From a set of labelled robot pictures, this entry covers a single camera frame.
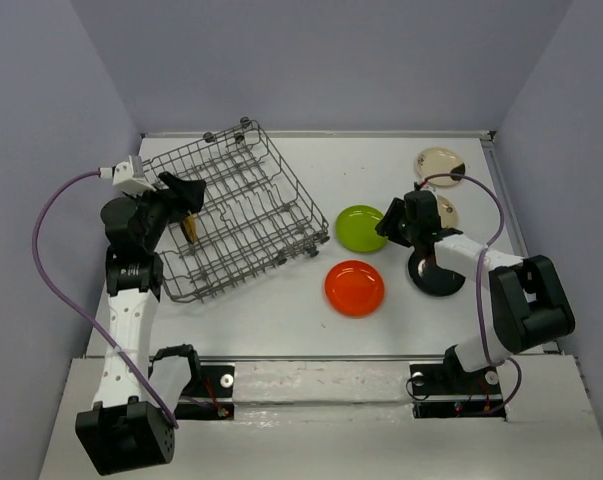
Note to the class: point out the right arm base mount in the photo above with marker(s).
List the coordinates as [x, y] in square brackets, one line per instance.
[443, 390]

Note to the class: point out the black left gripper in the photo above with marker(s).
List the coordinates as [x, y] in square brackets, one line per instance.
[186, 194]

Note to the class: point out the cream plate with black spot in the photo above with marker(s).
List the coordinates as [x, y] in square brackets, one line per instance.
[440, 160]

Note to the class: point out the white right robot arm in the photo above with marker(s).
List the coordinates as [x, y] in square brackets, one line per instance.
[520, 302]

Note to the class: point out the lime green plate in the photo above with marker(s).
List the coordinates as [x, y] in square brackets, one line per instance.
[355, 229]

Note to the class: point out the yellow patterned plate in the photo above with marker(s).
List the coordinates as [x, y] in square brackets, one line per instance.
[189, 228]

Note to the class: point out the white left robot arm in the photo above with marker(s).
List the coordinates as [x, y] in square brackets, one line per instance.
[132, 422]

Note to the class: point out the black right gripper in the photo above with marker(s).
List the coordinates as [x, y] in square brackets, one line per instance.
[389, 224]

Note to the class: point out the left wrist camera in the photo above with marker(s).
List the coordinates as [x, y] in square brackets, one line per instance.
[127, 176]

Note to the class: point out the grey wire dish rack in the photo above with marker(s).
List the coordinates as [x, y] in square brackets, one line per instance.
[256, 216]

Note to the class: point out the orange plate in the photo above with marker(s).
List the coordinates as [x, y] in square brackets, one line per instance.
[354, 288]

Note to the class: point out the cream floral plate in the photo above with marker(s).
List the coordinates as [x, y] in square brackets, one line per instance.
[447, 212]

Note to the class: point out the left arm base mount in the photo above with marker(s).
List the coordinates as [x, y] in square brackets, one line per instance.
[198, 391]

